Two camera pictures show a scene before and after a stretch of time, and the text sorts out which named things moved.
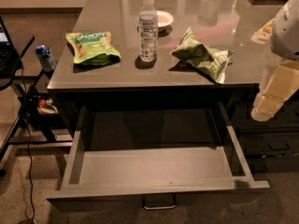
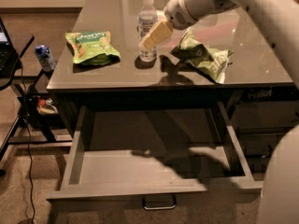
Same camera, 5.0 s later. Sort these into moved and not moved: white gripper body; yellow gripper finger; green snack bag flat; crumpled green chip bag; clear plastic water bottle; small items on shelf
Moved: yellow gripper finger; white gripper body
Not moved: small items on shelf; green snack bag flat; crumpled green chip bag; clear plastic water bottle
